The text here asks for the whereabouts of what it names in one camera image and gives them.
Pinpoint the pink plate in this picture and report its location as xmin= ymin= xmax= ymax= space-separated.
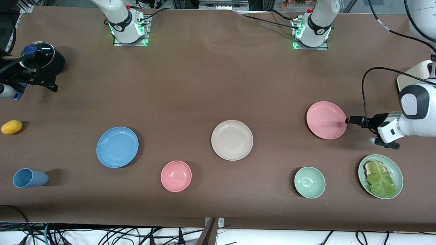
xmin=306 ymin=101 xmax=347 ymax=140

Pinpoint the blue plate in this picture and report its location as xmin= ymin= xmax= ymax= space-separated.
xmin=96 ymin=127 xmax=139 ymax=168

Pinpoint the green plate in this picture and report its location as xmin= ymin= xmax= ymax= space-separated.
xmin=358 ymin=154 xmax=404 ymax=200

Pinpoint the toast bread slice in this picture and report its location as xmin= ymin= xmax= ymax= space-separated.
xmin=363 ymin=161 xmax=387 ymax=177

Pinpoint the green lettuce leaf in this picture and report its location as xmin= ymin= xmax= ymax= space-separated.
xmin=366 ymin=159 xmax=398 ymax=198

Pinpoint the yellow mango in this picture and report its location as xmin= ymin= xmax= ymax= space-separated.
xmin=1 ymin=120 xmax=23 ymax=135

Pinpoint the beige toaster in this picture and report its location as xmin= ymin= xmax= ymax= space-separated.
xmin=397 ymin=60 xmax=436 ymax=92

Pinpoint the green bowl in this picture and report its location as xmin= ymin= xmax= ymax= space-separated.
xmin=294 ymin=166 xmax=326 ymax=199

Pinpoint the blue cup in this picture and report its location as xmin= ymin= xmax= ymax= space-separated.
xmin=13 ymin=168 xmax=49 ymax=188

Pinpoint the beige plate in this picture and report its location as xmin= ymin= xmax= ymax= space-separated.
xmin=211 ymin=120 xmax=254 ymax=161

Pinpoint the colourful toy food pile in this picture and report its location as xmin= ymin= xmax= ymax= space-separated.
xmin=281 ymin=0 xmax=317 ymax=9

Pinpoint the pink bowl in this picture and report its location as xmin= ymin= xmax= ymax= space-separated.
xmin=160 ymin=160 xmax=192 ymax=193

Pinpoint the grey power strip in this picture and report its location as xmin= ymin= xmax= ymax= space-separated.
xmin=199 ymin=0 xmax=250 ymax=11

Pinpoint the dark slanted bar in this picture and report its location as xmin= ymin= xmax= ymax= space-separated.
xmin=195 ymin=218 xmax=218 ymax=245

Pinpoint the black pot with blue handle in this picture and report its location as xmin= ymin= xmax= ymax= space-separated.
xmin=13 ymin=42 xmax=65 ymax=101

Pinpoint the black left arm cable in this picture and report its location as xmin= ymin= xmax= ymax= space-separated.
xmin=362 ymin=0 xmax=436 ymax=119

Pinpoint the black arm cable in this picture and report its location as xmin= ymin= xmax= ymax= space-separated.
xmin=0 ymin=17 xmax=34 ymax=74
xmin=362 ymin=0 xmax=436 ymax=119

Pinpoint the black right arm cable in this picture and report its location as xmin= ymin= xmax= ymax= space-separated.
xmin=0 ymin=17 xmax=34 ymax=74

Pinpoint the aluminium frame profile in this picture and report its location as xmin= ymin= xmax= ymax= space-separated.
xmin=410 ymin=0 xmax=436 ymax=23
xmin=11 ymin=4 xmax=34 ymax=38

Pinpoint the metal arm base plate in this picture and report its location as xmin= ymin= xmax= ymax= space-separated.
xmin=293 ymin=19 xmax=329 ymax=51
xmin=113 ymin=15 xmax=150 ymax=46

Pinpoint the short black base cable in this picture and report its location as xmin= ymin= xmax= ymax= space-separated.
xmin=138 ymin=7 xmax=168 ymax=23

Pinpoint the long black table cable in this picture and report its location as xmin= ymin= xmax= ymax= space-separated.
xmin=237 ymin=10 xmax=302 ymax=31

